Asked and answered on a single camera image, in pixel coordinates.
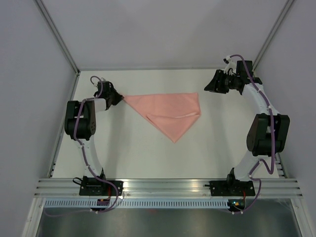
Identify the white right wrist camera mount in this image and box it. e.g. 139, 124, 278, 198
223, 55, 237, 74

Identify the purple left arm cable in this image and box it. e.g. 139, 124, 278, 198
44, 76, 119, 218

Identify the aluminium left side rail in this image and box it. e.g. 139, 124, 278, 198
46, 71, 80, 178

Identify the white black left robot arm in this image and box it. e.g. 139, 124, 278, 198
64, 76, 124, 197

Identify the aluminium right corner post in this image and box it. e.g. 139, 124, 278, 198
253, 0, 296, 71

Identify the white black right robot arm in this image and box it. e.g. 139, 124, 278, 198
204, 56, 290, 197

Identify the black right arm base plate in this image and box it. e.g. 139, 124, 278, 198
205, 180, 256, 197

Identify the aluminium left corner post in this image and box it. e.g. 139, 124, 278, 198
34, 0, 80, 75

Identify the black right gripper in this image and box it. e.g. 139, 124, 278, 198
203, 69, 238, 94

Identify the pink cloth napkin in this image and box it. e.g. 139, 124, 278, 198
124, 92, 201, 143

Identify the aluminium right side rail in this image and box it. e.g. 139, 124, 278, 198
248, 70, 288, 179

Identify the white slotted cable duct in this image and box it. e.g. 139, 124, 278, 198
44, 198, 229, 209

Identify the aluminium rail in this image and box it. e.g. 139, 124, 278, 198
248, 70, 288, 179
34, 178, 303, 199
46, 71, 80, 178

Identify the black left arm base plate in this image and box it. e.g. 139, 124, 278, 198
79, 176, 123, 197

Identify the aluminium corner post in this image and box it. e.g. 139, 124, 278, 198
253, 0, 296, 71
34, 0, 80, 75

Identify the aluminium front rail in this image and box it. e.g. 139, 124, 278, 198
34, 178, 303, 199

